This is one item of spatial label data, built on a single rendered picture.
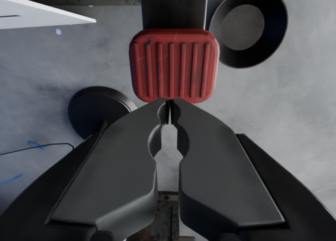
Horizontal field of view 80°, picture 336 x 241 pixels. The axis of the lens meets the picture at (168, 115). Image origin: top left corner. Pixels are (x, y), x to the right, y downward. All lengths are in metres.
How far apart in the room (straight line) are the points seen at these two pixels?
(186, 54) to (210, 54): 0.02
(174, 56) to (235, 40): 0.82
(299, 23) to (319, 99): 0.41
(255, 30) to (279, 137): 0.62
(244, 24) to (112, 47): 0.57
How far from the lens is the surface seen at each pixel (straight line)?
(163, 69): 0.16
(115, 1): 0.91
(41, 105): 1.25
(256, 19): 0.98
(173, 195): 1.48
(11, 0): 0.56
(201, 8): 0.21
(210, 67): 0.16
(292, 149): 1.40
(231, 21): 0.95
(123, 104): 1.03
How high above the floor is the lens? 0.91
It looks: 58 degrees down
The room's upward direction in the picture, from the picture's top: 178 degrees counter-clockwise
